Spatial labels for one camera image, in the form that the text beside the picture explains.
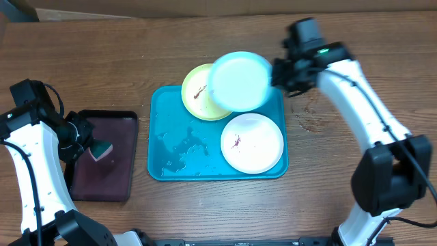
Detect green sponge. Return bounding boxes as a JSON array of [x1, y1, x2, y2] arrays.
[[89, 139, 113, 162]]

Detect light blue plate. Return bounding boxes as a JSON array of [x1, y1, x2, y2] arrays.
[[207, 51, 272, 112]]

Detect yellow-green rimmed plate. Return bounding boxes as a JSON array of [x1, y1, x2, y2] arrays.
[[181, 64, 232, 121]]

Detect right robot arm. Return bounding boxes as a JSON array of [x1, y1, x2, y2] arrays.
[[271, 18, 436, 246]]

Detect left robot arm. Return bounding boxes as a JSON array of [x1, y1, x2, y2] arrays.
[[1, 79, 152, 246]]

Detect black rectangular tray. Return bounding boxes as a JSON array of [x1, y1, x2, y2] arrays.
[[66, 110, 138, 202]]

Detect teal plastic tray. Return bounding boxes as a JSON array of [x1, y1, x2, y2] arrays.
[[147, 85, 289, 181]]

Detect white plate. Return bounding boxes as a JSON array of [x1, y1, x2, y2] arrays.
[[221, 113, 285, 174]]

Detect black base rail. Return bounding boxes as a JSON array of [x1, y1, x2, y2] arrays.
[[154, 236, 335, 246]]

